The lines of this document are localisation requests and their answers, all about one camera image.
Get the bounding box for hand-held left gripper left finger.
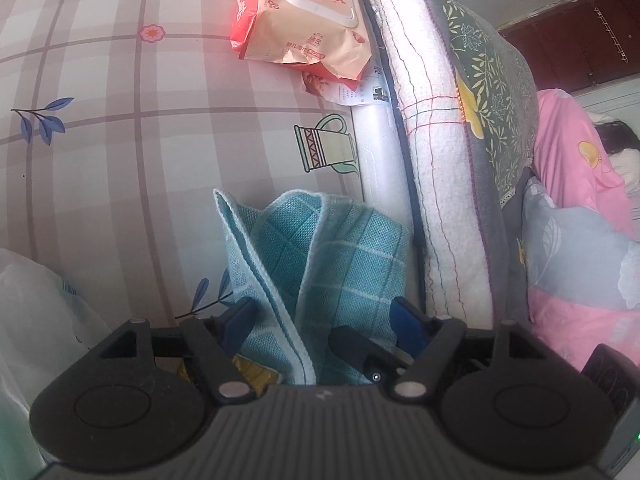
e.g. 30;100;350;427
97;296;259;402

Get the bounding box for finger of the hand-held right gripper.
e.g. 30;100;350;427
331;326;416;386

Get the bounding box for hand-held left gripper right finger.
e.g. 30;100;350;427
389;296;545;402

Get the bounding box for teal checked towel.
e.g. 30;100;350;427
213;188;413;387

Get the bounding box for yellow packet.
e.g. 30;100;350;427
177;352;281;391

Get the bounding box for grey blanket yellow patches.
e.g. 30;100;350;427
422;0;526;333

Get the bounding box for white rolled sheet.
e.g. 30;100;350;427
351;102;418;306

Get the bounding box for white folded towel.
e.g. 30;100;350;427
347;0;493;331

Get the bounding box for large white plastic bag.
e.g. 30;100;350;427
0;247;113;476

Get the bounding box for pink balloon print blanket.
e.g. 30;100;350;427
527;87;640;376

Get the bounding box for printed paper leaflet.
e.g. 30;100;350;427
302;67;388;108

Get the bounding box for green leaf print pillow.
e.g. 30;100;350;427
440;0;541;207

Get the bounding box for red wet wipes pack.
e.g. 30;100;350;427
229;0;373;83

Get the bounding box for dark red door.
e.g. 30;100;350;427
500;0;640;93

